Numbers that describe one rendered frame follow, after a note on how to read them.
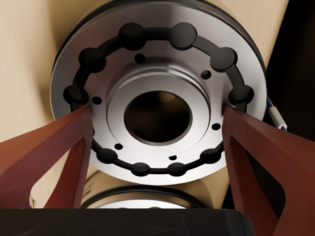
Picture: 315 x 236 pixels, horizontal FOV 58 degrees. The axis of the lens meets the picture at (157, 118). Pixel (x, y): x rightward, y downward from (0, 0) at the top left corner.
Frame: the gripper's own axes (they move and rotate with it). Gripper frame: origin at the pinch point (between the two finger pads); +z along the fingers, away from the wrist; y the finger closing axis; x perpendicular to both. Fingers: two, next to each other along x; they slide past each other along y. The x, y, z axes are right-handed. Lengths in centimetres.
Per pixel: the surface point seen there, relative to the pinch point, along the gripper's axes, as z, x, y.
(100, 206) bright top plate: 1.3, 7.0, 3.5
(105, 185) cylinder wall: 2.7, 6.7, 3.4
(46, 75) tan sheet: 4.5, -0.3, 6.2
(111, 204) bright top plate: 1.2, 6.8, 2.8
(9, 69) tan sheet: 4.5, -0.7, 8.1
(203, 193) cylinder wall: 3.2, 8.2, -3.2
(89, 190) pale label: 3.1, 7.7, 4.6
